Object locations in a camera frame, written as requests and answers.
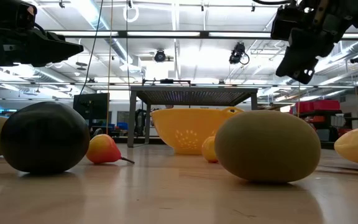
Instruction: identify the yellow plastic colander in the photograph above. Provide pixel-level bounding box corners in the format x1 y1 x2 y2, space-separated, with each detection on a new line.
150 106 245 156

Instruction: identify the black monitor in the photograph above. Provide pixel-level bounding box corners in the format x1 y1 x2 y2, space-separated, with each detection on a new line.
73 92 110 121

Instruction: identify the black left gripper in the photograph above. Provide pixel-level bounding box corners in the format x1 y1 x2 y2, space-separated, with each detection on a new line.
0 29 85 68

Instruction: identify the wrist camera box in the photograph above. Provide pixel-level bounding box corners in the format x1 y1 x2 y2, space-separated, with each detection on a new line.
0 0 38 32
270 5 306 41

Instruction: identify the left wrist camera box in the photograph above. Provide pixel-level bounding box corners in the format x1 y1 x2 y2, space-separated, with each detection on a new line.
0 0 38 32

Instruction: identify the dark green avocado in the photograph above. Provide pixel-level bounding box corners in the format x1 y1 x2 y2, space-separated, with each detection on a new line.
0 101 91 175

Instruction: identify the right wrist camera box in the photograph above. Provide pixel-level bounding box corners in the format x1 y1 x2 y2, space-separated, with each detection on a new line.
270 5 306 41

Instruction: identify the storage shelf with red bins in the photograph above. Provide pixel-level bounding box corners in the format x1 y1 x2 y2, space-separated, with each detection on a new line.
290 99 358 150

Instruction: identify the round black camera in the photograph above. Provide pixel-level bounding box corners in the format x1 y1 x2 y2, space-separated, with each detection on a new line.
154 49 167 63

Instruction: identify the black overhead light bar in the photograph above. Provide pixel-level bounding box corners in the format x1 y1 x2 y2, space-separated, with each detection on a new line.
47 30 358 40

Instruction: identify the black hanging cable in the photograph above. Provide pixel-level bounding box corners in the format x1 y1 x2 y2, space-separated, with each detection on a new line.
78 0 104 96

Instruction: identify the red-yellow pear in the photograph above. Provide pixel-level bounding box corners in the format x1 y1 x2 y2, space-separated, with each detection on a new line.
85 133 135 166

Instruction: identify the white hanging ring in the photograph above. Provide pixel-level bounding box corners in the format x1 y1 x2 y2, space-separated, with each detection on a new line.
122 4 140 24

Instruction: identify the black camera with cable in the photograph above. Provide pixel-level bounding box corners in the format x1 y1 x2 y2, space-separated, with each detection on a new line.
228 42 250 65

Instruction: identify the grey perforated metal riser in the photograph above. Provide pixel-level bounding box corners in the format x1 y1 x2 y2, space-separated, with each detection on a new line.
127 86 259 148

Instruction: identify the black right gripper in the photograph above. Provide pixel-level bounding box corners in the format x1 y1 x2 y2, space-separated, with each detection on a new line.
275 0 358 85

